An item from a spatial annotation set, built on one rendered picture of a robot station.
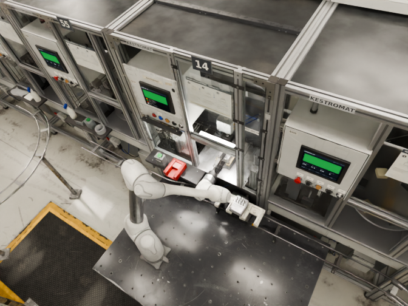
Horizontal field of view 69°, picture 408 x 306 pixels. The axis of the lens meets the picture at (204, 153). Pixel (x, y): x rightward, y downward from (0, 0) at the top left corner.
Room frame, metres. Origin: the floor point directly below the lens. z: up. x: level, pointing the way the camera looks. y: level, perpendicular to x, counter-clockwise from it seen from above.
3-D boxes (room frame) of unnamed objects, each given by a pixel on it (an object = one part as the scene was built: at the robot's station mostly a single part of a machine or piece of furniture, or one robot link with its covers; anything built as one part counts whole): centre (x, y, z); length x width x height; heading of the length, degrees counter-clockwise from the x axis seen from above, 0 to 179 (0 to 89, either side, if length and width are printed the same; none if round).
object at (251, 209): (1.00, -0.20, 0.84); 0.36 x 0.14 x 0.10; 51
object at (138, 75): (1.63, 0.19, 1.60); 0.42 x 0.29 x 0.46; 51
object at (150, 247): (0.83, 0.51, 0.85); 0.18 x 0.16 x 0.22; 32
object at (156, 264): (0.81, 0.49, 0.71); 0.22 x 0.18 x 0.06; 51
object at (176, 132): (1.53, 0.28, 1.37); 0.36 x 0.04 x 0.04; 51
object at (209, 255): (0.73, 0.09, 0.66); 1.50 x 1.06 x 0.04; 51
